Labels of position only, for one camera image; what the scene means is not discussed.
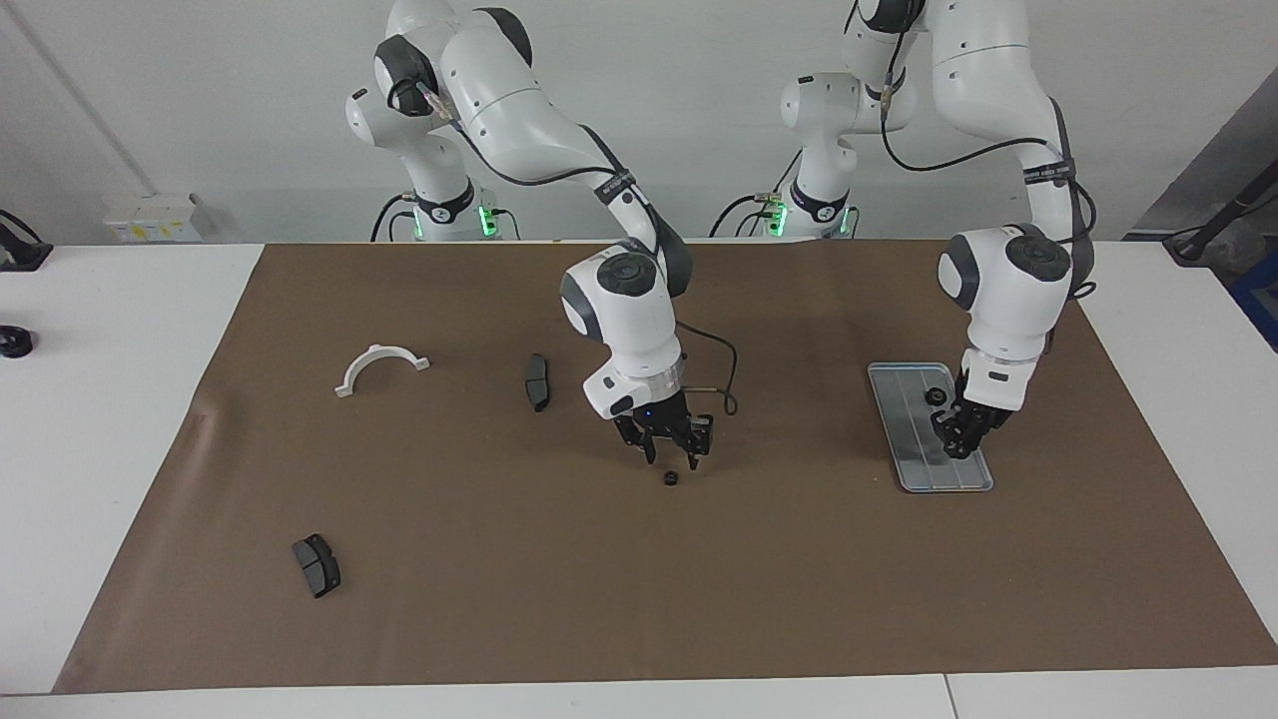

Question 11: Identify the white plastic half-ring clamp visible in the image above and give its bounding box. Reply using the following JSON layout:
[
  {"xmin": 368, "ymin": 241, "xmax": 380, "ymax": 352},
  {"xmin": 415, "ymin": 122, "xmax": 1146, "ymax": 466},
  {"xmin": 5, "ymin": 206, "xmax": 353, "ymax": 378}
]
[{"xmin": 334, "ymin": 344, "xmax": 431, "ymax": 399}]

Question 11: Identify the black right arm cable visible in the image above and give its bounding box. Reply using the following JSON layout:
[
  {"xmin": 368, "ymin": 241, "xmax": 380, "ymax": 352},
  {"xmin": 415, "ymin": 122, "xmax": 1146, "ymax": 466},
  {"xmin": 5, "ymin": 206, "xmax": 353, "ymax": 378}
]
[{"xmin": 419, "ymin": 85, "xmax": 740, "ymax": 416}]

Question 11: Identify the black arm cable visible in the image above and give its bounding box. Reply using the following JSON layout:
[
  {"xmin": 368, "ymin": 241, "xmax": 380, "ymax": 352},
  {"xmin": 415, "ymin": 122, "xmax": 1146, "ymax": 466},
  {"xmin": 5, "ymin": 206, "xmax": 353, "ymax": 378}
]
[
  {"xmin": 419, "ymin": 85, "xmax": 740, "ymax": 416},
  {"xmin": 849, "ymin": 0, "xmax": 1099, "ymax": 301}
]

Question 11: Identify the black stand pole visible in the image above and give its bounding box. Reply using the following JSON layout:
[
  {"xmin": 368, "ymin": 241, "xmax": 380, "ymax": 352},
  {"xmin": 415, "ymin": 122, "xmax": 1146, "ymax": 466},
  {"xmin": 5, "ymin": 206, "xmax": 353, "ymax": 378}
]
[{"xmin": 1163, "ymin": 160, "xmax": 1278, "ymax": 266}]

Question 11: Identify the white wall junction box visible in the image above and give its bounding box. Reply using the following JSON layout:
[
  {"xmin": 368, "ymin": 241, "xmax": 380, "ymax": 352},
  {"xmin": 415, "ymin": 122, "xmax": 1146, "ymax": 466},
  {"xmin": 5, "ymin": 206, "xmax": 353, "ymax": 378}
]
[{"xmin": 103, "ymin": 193, "xmax": 206, "ymax": 244}]

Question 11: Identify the brown paper table mat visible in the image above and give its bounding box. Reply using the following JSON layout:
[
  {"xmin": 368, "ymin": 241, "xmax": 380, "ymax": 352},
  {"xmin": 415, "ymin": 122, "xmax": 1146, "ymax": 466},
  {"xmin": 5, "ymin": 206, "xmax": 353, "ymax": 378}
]
[{"xmin": 52, "ymin": 240, "xmax": 1278, "ymax": 695}]

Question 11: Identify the blue crate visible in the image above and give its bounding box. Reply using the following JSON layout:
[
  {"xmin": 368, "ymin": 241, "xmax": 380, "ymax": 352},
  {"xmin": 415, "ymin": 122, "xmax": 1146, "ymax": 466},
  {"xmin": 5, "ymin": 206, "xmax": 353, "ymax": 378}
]
[{"xmin": 1228, "ymin": 250, "xmax": 1278, "ymax": 351}]

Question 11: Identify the short dark brake pad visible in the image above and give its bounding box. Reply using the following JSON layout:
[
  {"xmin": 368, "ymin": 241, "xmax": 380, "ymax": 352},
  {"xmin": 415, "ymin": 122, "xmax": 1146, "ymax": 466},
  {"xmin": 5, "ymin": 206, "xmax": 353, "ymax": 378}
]
[{"xmin": 292, "ymin": 534, "xmax": 342, "ymax": 599}]

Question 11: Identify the black right base cable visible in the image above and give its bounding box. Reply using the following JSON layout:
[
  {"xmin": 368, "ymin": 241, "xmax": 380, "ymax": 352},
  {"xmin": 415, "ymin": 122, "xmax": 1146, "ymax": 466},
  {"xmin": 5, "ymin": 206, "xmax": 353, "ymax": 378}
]
[{"xmin": 369, "ymin": 193, "xmax": 418, "ymax": 243}]

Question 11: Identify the black left base cable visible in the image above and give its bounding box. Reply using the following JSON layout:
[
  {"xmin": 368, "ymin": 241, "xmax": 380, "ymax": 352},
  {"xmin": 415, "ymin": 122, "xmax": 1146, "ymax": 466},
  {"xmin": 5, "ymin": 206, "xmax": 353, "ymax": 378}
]
[{"xmin": 709, "ymin": 192, "xmax": 775, "ymax": 239}]

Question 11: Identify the silver metal ribbed tray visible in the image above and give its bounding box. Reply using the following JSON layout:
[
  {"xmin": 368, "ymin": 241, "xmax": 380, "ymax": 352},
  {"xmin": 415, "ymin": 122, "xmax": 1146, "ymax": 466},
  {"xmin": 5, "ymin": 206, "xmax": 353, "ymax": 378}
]
[{"xmin": 867, "ymin": 361, "xmax": 994, "ymax": 494}]

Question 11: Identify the black clamp mount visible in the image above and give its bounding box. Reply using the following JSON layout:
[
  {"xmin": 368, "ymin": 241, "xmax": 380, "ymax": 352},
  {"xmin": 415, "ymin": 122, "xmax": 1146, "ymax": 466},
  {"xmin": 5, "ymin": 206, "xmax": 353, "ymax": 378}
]
[{"xmin": 0, "ymin": 210, "xmax": 53, "ymax": 273}]

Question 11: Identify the black base cable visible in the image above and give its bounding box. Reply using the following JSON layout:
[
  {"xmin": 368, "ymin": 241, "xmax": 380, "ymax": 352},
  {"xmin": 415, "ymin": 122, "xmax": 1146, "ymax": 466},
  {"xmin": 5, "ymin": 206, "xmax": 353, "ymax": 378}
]
[
  {"xmin": 369, "ymin": 193, "xmax": 418, "ymax": 243},
  {"xmin": 709, "ymin": 192, "xmax": 775, "ymax": 239}
]

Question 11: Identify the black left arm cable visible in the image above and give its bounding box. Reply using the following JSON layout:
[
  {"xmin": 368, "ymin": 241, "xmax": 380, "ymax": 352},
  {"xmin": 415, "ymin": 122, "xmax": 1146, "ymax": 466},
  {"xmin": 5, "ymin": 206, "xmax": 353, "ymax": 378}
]
[{"xmin": 849, "ymin": 0, "xmax": 1099, "ymax": 301}]

